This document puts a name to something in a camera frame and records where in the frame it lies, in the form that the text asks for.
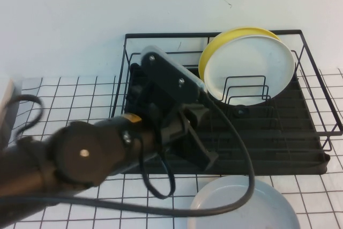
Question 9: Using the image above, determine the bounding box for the black wire dish rack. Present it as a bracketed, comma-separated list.
[109, 29, 343, 152]

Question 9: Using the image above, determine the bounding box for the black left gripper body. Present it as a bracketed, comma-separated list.
[130, 78, 212, 152]

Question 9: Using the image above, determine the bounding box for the white grid-pattern tablecloth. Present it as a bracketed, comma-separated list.
[0, 67, 343, 229]

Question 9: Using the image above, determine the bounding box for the thin black wire loop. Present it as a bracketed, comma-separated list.
[139, 129, 177, 201]

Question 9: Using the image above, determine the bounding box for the grey-blue plate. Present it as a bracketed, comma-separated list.
[187, 175, 301, 229]

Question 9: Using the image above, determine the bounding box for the beige and grey box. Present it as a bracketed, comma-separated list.
[0, 77, 24, 149]

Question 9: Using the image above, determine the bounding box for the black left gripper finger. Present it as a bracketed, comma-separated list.
[170, 110, 220, 172]

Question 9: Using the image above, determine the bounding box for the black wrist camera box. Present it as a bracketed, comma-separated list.
[140, 45, 206, 104]

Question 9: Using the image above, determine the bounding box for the thick black camera cable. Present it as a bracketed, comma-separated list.
[0, 86, 256, 218]

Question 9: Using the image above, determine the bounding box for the black plastic drip tray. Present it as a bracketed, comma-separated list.
[115, 62, 331, 175]

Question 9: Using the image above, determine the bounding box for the yellow plate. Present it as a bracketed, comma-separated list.
[198, 27, 282, 83]

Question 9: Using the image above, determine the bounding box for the white plate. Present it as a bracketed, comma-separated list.
[203, 35, 296, 107]

